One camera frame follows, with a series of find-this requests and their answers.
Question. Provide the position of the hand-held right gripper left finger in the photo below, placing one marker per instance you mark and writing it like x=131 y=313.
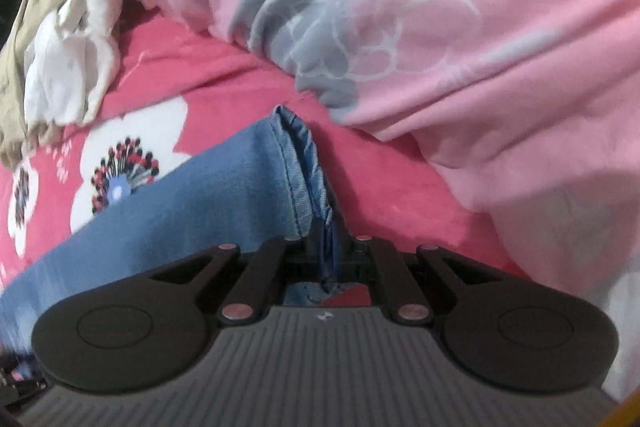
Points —
x=306 y=257

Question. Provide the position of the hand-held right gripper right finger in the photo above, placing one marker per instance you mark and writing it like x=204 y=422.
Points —
x=338 y=253

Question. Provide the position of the light blue denim jeans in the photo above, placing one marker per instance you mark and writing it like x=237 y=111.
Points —
x=200 y=207

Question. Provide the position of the pink floral bedsheet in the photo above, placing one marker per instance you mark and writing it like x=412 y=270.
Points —
x=175 y=72

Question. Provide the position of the pink grey floral quilt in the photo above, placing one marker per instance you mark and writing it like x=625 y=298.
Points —
x=450 y=32

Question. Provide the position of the white garment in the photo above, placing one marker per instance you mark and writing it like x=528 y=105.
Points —
x=70 y=67

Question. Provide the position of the beige pants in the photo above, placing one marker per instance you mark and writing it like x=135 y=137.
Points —
x=20 y=72

